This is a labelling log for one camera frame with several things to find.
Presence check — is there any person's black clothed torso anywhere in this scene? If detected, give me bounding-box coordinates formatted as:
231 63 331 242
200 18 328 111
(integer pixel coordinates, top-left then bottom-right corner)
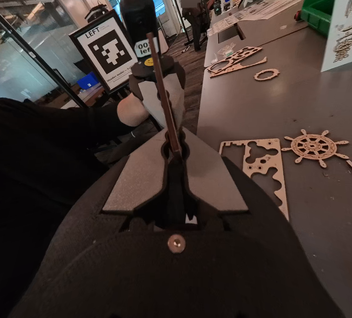
0 137 116 318

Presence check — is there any wooden ship wheel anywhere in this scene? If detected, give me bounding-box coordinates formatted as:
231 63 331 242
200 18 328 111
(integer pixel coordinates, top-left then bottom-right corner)
283 129 350 169

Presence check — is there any blue bin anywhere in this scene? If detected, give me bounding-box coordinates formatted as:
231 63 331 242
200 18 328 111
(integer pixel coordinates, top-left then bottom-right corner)
76 72 100 90

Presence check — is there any engraved wooden parts sheet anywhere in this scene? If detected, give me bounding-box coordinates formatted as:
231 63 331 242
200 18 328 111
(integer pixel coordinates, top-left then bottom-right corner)
146 32 183 158

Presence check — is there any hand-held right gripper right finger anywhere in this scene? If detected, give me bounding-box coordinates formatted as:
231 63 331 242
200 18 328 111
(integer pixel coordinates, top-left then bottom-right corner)
180 127 249 219

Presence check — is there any person's left forearm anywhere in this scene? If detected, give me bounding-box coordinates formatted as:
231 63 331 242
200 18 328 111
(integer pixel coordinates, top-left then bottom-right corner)
0 98 136 159

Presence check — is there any wooden toothed ring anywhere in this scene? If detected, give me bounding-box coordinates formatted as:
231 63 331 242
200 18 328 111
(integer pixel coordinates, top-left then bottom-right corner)
254 68 280 81

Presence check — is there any green storage bin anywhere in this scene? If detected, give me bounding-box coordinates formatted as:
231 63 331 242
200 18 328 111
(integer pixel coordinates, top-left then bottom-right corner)
300 0 341 37

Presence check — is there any white instruction paper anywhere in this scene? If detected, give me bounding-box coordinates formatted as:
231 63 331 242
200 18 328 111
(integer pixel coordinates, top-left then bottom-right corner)
238 0 306 21
210 17 240 34

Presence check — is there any wooden sheet frame with cutouts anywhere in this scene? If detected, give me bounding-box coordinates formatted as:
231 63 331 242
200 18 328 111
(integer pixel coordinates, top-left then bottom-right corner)
219 138 290 221

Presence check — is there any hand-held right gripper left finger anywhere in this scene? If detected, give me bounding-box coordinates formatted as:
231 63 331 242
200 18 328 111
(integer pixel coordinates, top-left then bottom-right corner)
102 130 177 224

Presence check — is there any wooden offcut sheet with holes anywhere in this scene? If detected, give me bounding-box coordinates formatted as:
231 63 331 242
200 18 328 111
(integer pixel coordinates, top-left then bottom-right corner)
207 46 268 78

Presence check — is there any folded instruction leaflet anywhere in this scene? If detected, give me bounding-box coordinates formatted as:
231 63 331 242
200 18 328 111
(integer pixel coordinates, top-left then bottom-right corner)
320 0 352 72

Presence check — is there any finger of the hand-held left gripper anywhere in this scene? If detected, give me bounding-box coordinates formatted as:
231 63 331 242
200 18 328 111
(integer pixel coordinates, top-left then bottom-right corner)
138 80 169 132
162 74 185 129

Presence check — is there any framed marker sign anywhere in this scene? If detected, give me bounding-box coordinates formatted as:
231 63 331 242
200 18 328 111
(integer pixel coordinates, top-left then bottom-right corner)
69 9 139 94

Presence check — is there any person's left hand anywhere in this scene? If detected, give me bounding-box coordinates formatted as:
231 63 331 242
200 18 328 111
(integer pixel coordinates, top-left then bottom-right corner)
117 95 151 127

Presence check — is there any clear plastic bag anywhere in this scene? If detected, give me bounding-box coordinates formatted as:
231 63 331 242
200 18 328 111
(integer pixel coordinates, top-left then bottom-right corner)
211 44 235 64

